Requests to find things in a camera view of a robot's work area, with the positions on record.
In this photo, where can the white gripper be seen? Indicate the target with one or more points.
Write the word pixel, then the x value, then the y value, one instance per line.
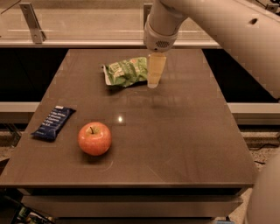
pixel 157 41

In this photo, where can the green jalapeno chip bag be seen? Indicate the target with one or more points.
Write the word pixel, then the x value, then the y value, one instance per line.
pixel 126 72

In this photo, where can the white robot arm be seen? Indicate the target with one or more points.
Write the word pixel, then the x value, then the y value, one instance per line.
pixel 251 35

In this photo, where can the glass barrier panel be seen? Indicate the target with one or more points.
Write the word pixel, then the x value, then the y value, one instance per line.
pixel 88 24

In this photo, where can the brown table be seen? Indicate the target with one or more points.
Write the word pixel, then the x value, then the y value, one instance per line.
pixel 176 150

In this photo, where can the red apple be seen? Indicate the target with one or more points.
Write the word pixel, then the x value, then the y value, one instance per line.
pixel 94 138

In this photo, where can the dark blue snack bar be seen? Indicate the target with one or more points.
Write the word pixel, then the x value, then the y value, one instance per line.
pixel 54 122

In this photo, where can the middle metal glass bracket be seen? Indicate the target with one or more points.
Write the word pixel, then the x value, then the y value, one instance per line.
pixel 146 11

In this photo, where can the metal glass bracket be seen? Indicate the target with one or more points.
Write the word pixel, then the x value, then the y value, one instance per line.
pixel 146 11
pixel 37 34

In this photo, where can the left metal glass bracket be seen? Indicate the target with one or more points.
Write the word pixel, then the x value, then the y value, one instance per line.
pixel 37 34

